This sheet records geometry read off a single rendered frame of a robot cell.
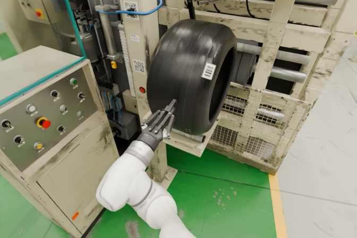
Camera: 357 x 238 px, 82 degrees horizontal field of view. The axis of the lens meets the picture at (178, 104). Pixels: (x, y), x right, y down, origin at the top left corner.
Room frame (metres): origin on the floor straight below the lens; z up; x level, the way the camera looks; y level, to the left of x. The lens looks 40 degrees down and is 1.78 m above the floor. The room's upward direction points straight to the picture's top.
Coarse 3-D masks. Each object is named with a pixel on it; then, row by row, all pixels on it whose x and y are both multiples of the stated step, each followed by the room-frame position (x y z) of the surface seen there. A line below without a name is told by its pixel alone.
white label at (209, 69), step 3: (207, 63) 0.71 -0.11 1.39; (207, 66) 0.70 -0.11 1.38; (210, 66) 0.70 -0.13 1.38; (213, 66) 0.70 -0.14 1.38; (204, 69) 0.69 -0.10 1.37; (207, 69) 0.69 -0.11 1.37; (210, 69) 0.69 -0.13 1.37; (213, 69) 0.69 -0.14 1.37; (204, 72) 0.69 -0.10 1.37; (207, 72) 0.69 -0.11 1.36; (210, 72) 0.69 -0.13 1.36; (213, 72) 0.69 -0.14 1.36; (204, 75) 0.68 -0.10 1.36; (207, 75) 0.68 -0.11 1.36; (210, 75) 0.68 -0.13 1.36; (207, 78) 0.67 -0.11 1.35; (210, 78) 0.67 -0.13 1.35
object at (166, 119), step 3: (168, 114) 0.58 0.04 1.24; (165, 117) 0.56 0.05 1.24; (168, 117) 0.57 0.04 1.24; (165, 120) 0.55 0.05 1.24; (168, 120) 0.57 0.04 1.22; (162, 123) 0.54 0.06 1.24; (165, 123) 0.54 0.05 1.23; (159, 126) 0.52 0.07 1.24; (162, 126) 0.52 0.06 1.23; (156, 129) 0.50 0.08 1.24; (159, 129) 0.51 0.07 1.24; (162, 129) 0.52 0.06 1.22; (156, 132) 0.49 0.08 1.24
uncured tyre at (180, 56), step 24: (192, 24) 0.92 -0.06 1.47; (216, 24) 0.92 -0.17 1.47; (168, 48) 0.80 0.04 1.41; (192, 48) 0.77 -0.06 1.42; (216, 48) 0.77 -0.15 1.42; (168, 72) 0.72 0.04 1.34; (192, 72) 0.69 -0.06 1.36; (216, 72) 0.72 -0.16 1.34; (168, 96) 0.68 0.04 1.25; (192, 96) 0.64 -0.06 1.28; (216, 96) 1.04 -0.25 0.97; (192, 120) 0.63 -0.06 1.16
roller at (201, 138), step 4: (164, 128) 0.84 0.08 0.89; (172, 128) 0.81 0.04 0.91; (176, 132) 0.80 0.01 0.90; (180, 132) 0.79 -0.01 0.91; (188, 136) 0.76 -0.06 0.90; (192, 136) 0.75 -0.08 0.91; (196, 136) 0.75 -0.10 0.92; (200, 136) 0.75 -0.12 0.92; (204, 136) 0.75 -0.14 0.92; (196, 140) 0.74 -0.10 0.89; (200, 140) 0.73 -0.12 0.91; (204, 140) 0.73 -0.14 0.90
